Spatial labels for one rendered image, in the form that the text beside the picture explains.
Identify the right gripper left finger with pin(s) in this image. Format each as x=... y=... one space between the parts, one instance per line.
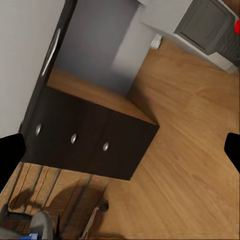
x=12 y=149

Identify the swivel chair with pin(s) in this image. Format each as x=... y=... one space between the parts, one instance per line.
x=42 y=225

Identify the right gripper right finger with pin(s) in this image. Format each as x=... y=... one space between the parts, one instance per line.
x=232 y=149

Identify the desktop computer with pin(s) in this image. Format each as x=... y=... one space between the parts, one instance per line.
x=206 y=29

